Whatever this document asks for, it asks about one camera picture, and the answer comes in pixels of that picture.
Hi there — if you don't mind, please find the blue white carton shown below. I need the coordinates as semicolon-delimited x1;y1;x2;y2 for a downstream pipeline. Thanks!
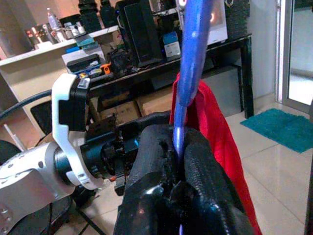
162;31;182;62

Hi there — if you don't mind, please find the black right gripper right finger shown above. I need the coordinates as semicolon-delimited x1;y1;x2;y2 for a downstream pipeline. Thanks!
171;127;255;235

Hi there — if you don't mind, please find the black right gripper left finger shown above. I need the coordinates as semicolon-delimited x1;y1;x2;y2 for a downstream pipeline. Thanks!
113;125;183;235

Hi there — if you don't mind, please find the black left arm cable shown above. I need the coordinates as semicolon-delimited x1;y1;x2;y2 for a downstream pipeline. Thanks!
0;89;53;118

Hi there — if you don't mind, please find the cardboard box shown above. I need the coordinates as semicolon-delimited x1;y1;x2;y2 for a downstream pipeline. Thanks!
136;89;177;116
99;100;142;127

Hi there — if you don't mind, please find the white computer case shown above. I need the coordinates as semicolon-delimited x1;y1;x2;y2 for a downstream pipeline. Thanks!
179;0;228;45

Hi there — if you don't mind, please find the black folding chair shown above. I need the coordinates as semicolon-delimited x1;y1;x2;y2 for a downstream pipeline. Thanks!
0;100;107;235

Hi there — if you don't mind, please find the orange black tool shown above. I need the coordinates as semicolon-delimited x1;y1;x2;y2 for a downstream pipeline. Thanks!
99;62;112;74

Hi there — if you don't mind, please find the red cloth garment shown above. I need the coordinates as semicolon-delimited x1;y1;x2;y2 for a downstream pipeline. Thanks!
169;72;263;235

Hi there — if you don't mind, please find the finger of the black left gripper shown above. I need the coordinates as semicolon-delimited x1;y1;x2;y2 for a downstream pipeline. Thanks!
116;109;172;138

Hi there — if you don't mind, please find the teal plastic box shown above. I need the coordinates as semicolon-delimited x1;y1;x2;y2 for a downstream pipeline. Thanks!
75;34;96;51

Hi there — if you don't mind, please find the clear plastic bottle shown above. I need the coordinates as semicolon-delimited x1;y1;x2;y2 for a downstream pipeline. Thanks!
46;7;62;31

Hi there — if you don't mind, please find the black table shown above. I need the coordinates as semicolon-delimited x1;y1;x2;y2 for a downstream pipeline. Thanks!
88;33;255;119

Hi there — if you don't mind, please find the black tool case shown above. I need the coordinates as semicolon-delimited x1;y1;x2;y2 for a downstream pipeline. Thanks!
66;53;102;73

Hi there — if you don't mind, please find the black computer tower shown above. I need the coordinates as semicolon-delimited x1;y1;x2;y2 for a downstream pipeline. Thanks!
116;0;164;68

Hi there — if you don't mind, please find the blue wire clothes hanger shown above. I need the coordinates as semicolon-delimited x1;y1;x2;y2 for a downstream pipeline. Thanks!
172;0;213;235

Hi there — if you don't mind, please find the sliding glass door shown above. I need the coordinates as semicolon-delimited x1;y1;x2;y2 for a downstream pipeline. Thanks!
275;0;313;114

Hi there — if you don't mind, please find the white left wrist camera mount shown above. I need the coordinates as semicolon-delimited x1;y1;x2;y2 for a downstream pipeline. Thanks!
50;73;112;191

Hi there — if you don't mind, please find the white counter shelf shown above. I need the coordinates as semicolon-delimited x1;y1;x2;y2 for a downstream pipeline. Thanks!
0;25;120;74

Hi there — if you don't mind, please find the teal floor mat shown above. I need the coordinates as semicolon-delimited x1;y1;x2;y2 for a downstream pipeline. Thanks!
240;108;313;154

